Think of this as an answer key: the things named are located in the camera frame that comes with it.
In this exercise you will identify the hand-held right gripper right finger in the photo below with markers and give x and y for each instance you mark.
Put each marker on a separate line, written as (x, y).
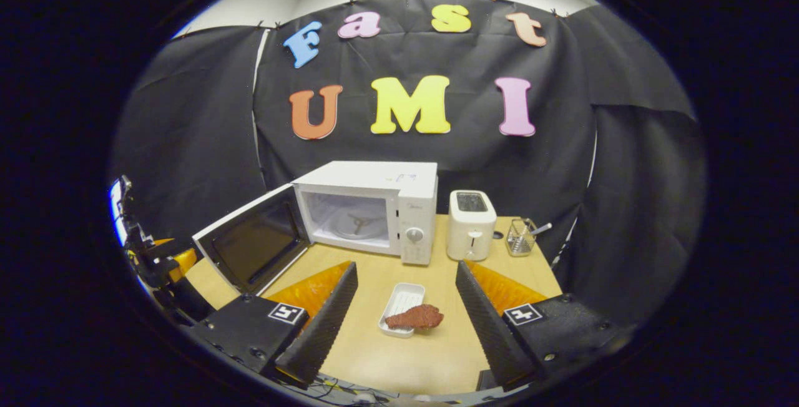
(490, 326)

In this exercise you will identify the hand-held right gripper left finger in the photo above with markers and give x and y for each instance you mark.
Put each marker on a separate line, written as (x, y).
(324, 326)

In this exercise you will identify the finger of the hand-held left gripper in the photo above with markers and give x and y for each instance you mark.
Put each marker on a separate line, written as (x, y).
(161, 243)
(184, 261)

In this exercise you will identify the reddish brown meat piece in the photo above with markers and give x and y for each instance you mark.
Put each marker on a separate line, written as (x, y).
(415, 318)

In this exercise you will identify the white microwave oven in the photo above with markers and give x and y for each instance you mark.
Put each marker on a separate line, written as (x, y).
(374, 176)

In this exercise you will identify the small white rectangular tray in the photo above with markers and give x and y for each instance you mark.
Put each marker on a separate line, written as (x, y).
(404, 298)

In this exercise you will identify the white toaster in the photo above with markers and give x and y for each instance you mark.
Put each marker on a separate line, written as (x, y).
(469, 232)

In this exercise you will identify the black backdrop cloth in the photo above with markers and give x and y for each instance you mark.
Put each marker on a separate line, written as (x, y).
(437, 151)

